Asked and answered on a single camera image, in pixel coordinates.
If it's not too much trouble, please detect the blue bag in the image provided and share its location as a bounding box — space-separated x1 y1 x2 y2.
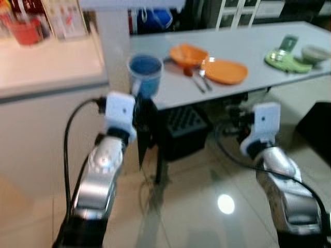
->
139 7 174 33

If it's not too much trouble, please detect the metal fork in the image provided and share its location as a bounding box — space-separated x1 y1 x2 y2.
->
199 69 213 92

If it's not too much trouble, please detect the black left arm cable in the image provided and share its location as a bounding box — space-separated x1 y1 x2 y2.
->
62 97 107 220

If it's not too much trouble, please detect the printed paper poster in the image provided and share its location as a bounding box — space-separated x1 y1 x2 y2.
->
41 0 89 41

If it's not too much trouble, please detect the grey-green bowl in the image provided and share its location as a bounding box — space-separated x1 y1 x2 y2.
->
301 45 331 66

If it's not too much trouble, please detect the black plastic crate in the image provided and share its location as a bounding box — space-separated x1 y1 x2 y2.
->
154 105 212 162

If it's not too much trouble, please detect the orange bowl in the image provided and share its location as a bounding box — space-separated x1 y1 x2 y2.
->
169 43 209 68

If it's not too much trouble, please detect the black box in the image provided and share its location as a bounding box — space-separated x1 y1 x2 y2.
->
291 100 331 167

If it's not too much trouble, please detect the red container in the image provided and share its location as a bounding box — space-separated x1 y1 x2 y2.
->
128 8 140 35

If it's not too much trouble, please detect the metal spoon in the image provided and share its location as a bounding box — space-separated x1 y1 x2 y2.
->
183 66 206 94

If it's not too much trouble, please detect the orange plate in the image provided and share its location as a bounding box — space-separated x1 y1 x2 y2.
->
201 57 249 86

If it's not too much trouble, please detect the green plate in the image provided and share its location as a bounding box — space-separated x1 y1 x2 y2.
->
264 49 314 74

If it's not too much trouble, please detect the white shelf unit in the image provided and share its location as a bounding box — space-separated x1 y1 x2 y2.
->
214 0 291 30

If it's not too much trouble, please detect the white counter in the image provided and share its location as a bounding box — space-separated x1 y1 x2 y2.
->
0 32 110 101

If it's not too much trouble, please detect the black table leg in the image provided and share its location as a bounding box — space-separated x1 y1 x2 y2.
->
153 108 169 185

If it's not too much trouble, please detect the dark green cup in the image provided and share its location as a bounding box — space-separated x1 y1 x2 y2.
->
279 34 299 53

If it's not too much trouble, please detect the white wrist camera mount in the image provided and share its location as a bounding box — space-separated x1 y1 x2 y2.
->
240 102 282 159
104 91 137 143

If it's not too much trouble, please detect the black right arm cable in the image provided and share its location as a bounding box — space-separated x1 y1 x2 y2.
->
214 121 331 230

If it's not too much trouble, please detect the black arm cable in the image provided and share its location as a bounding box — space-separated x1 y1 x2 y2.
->
214 121 331 230
62 97 107 220

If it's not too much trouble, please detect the red bucket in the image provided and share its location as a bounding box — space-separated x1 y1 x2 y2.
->
5 17 44 47

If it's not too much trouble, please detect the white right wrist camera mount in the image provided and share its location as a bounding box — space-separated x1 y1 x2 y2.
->
240 102 282 159

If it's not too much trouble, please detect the blue plastic cup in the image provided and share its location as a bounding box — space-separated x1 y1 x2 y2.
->
127 53 164 100

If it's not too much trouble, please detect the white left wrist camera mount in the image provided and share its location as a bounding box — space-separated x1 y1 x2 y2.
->
104 91 137 143

